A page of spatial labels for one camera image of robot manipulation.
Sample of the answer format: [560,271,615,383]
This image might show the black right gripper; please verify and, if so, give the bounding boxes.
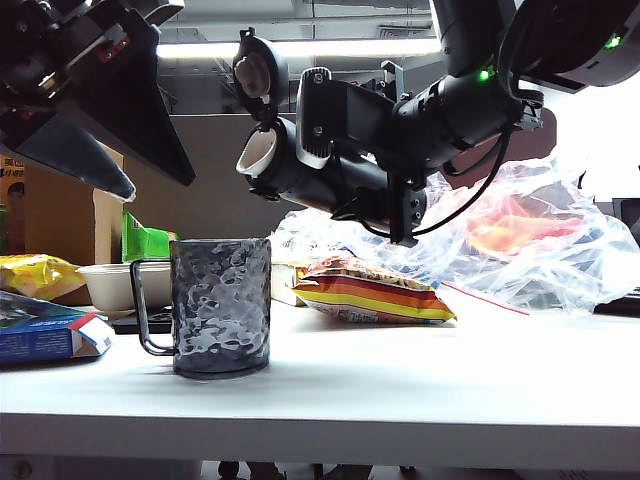
[372,142,444,247]

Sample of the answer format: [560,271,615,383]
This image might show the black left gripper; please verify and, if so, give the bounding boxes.
[0,0,197,203]

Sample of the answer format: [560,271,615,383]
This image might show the black thermos with flip lid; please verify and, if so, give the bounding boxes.
[232,27,429,227]

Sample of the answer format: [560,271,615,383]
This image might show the grey textured transparent cup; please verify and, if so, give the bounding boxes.
[129,237,274,380]

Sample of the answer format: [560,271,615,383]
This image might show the striped red yellow snack bag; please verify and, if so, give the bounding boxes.
[292,257,458,327]

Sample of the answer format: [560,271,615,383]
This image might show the brown cardboard box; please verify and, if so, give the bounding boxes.
[0,144,126,309]

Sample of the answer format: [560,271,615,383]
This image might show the brown desk partition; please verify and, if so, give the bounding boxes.
[94,112,559,236]

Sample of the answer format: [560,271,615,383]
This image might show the green snack bag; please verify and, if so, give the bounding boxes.
[122,210,180,264]

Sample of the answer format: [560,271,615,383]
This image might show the orange red plastic bag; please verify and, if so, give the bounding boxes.
[467,194,587,256]

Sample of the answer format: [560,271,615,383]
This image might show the yellow printed carton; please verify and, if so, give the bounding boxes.
[0,154,27,256]

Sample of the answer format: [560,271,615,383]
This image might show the beige paper bowl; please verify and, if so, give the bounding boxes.
[77,261,174,314]

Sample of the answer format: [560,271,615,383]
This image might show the clear crumpled plastic bag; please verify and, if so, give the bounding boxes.
[269,154,640,314]

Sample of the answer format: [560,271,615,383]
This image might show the long ceiling light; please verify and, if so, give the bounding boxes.
[156,38,444,59]

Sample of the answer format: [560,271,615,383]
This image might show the ceiling air vent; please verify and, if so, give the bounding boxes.
[377,24,434,41]

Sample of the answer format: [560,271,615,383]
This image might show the blue cardboard box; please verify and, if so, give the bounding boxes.
[0,289,117,369]

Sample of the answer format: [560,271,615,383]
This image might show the black flat device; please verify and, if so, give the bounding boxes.
[593,287,640,318]

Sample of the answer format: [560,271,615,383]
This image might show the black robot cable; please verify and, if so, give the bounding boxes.
[367,127,512,240]

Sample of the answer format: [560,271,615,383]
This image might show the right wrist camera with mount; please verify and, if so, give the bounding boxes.
[294,59,402,171]

